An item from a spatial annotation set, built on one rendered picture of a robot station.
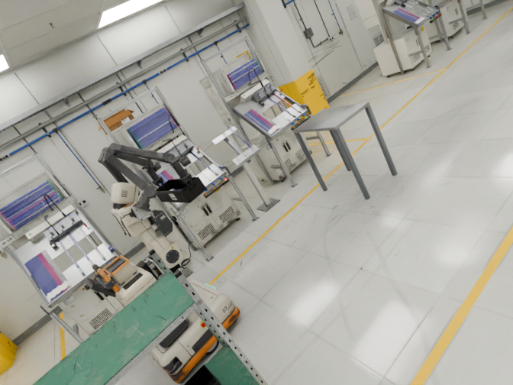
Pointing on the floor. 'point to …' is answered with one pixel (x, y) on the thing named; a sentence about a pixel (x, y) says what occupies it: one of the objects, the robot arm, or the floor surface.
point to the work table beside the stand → (330, 116)
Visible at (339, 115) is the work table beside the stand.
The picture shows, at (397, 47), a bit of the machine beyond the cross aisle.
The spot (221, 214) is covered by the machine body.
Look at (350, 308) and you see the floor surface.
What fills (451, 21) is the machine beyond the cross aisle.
